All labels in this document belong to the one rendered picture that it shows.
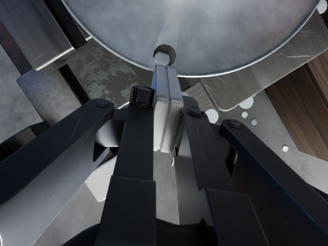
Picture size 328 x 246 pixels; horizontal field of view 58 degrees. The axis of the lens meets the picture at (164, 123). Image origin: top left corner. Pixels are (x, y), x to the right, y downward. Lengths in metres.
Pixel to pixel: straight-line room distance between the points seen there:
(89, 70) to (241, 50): 0.22
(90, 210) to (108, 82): 0.80
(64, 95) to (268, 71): 0.28
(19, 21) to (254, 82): 0.28
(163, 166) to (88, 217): 0.34
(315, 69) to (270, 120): 0.39
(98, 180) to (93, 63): 0.18
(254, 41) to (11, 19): 0.28
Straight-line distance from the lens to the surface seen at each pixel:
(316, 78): 0.86
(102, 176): 0.47
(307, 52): 0.35
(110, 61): 0.44
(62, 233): 1.23
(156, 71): 0.19
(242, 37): 0.32
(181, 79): 0.94
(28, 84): 0.46
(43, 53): 0.39
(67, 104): 0.45
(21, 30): 0.40
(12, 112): 1.17
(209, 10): 0.31
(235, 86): 0.31
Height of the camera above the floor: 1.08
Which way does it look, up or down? 82 degrees down
